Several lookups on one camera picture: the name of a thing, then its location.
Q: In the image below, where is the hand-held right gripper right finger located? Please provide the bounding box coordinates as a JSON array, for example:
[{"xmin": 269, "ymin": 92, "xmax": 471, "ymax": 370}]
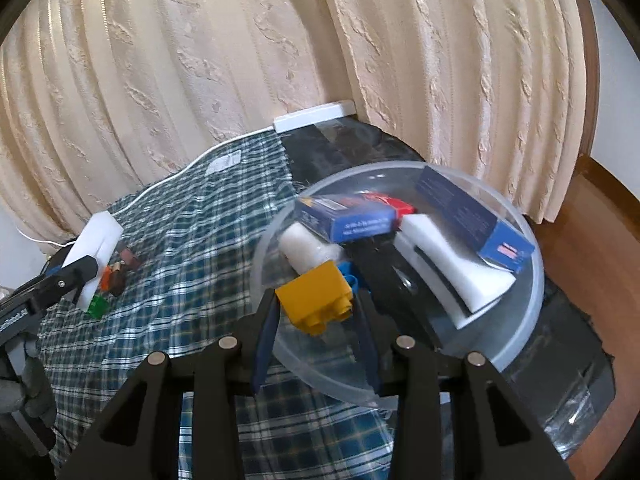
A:
[{"xmin": 352, "ymin": 290, "xmax": 573, "ymax": 480}]

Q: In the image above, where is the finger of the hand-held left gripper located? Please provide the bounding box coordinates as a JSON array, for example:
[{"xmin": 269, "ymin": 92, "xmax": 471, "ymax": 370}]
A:
[{"xmin": 27, "ymin": 255, "xmax": 99, "ymax": 313}]

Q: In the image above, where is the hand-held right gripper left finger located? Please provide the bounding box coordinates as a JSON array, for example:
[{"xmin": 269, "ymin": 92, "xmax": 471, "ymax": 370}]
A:
[{"xmin": 57, "ymin": 287, "xmax": 281, "ymax": 480}]

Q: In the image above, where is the plain white foam sponge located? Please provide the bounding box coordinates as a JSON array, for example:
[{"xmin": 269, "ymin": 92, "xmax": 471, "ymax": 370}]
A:
[{"xmin": 62, "ymin": 212, "xmax": 125, "ymax": 311}]

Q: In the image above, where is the yellow toy block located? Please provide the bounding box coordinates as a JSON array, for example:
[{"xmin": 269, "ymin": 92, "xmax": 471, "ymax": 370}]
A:
[{"xmin": 275, "ymin": 260, "xmax": 357, "ymax": 337}]

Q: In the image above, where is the blue toy block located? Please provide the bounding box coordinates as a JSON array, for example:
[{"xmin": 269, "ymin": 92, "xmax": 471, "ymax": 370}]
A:
[{"xmin": 336, "ymin": 260, "xmax": 371, "ymax": 301}]

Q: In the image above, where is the black case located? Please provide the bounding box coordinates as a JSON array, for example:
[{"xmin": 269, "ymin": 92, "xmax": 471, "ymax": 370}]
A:
[{"xmin": 345, "ymin": 235, "xmax": 426, "ymax": 321}]

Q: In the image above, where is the white thread spool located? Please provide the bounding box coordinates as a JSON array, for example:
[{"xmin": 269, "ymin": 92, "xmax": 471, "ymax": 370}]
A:
[{"xmin": 278, "ymin": 222, "xmax": 346, "ymax": 277}]

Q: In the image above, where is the white sponge with dark layer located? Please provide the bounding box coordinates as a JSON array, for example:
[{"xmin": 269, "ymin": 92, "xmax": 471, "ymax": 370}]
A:
[{"xmin": 394, "ymin": 214, "xmax": 517, "ymax": 331}]

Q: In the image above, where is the red and blue card box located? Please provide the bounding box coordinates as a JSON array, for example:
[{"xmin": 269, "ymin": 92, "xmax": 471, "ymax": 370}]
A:
[{"xmin": 294, "ymin": 191, "xmax": 418, "ymax": 243}]

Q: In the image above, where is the clear plastic bowl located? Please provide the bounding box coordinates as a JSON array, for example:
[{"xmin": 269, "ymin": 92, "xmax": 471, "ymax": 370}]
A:
[{"xmin": 251, "ymin": 161, "xmax": 545, "ymax": 407}]

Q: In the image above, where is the large blue printed box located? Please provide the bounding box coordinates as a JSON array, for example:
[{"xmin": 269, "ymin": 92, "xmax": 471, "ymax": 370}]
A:
[{"xmin": 416, "ymin": 166, "xmax": 537, "ymax": 275}]

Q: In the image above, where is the person's left hand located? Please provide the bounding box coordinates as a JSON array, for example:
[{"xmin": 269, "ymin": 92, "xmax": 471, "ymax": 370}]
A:
[{"xmin": 0, "ymin": 332, "xmax": 58, "ymax": 431}]

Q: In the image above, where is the blue green plaid cloth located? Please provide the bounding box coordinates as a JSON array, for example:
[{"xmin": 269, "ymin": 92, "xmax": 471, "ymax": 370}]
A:
[{"xmin": 35, "ymin": 132, "xmax": 401, "ymax": 480}]

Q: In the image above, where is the white cloth label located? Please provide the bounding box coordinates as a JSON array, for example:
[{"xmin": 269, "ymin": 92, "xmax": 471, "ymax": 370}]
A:
[{"xmin": 206, "ymin": 152, "xmax": 242, "ymax": 176}]

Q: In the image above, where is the white power strip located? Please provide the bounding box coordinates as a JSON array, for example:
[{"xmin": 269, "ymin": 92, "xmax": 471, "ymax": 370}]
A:
[{"xmin": 274, "ymin": 101, "xmax": 357, "ymax": 134}]

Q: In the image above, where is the beige patterned curtain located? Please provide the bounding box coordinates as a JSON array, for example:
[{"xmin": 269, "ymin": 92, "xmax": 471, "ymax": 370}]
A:
[{"xmin": 0, "ymin": 0, "xmax": 601, "ymax": 251}]

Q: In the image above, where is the white power cable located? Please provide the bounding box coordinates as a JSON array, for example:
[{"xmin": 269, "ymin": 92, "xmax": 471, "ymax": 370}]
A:
[{"xmin": 17, "ymin": 127, "xmax": 278, "ymax": 256}]

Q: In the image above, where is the brown wooden door frame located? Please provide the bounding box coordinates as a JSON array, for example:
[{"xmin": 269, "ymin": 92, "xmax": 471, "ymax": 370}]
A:
[{"xmin": 560, "ymin": 0, "xmax": 640, "ymax": 196}]

